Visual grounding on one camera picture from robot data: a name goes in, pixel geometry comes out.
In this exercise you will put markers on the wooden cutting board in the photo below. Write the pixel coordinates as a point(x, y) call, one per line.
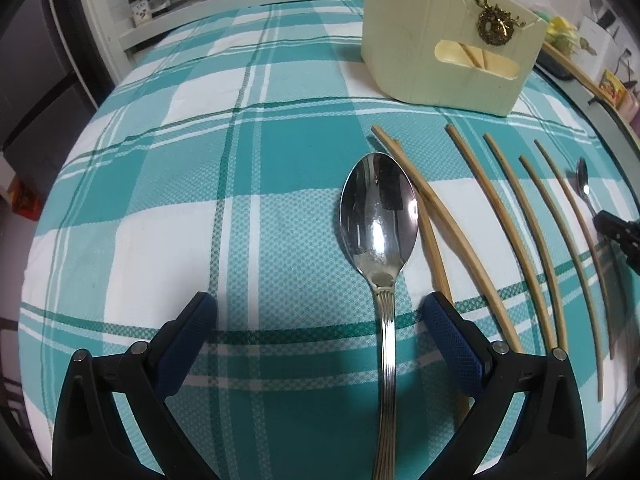
point(580, 72)

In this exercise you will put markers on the yellow packet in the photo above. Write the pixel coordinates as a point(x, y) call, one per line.
point(614, 87)

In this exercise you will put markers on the dark grey refrigerator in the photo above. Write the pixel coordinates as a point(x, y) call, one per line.
point(45, 70)

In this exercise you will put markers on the white label spice jar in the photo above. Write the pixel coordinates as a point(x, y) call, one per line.
point(139, 10)

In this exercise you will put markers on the wooden chopstick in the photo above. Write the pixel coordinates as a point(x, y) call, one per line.
point(434, 245)
point(537, 230)
point(475, 56)
point(570, 245)
point(462, 242)
point(500, 202)
point(580, 215)

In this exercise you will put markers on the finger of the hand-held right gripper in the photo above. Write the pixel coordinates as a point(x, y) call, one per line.
point(622, 232)

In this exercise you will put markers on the red paper item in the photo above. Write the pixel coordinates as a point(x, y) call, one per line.
point(26, 200)

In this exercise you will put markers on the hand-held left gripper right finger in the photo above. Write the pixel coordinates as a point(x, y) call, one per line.
point(447, 332)

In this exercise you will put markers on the plastic bag with sponges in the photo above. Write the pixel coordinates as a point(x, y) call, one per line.
point(562, 30)

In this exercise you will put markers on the teal checked tablecloth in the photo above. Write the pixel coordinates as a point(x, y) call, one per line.
point(150, 185)

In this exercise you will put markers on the white knife block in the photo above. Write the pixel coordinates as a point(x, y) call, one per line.
point(600, 35)

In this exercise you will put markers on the small metal spoon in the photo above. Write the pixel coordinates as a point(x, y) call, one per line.
point(582, 175)

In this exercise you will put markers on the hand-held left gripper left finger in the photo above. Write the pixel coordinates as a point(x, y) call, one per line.
point(192, 327)

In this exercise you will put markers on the cream utensil holder box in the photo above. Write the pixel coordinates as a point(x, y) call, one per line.
point(410, 35)

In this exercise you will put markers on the large metal spoon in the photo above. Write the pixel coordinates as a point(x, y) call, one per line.
point(378, 220)

